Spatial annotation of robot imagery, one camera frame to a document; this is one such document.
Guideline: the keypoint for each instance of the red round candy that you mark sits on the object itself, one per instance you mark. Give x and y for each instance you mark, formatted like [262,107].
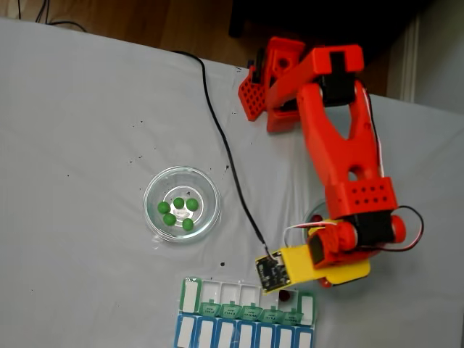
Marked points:
[285,297]
[318,218]

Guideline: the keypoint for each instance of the clear glass bowl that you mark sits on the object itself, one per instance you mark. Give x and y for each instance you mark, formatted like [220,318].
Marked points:
[203,181]
[311,212]

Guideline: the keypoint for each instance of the blue weekly pill organizer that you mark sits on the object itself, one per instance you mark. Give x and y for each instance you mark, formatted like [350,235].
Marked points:
[208,333]

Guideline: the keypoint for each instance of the green weekly pill organizer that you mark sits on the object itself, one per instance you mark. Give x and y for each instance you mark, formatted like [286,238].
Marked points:
[188,295]

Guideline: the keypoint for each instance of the white plastic table cover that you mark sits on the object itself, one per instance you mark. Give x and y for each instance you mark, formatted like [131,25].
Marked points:
[72,145]

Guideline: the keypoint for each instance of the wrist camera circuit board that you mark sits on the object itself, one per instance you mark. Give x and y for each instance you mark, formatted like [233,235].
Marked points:
[271,272]

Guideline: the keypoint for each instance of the white wall trim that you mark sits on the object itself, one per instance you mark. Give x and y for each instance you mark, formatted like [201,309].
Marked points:
[411,54]

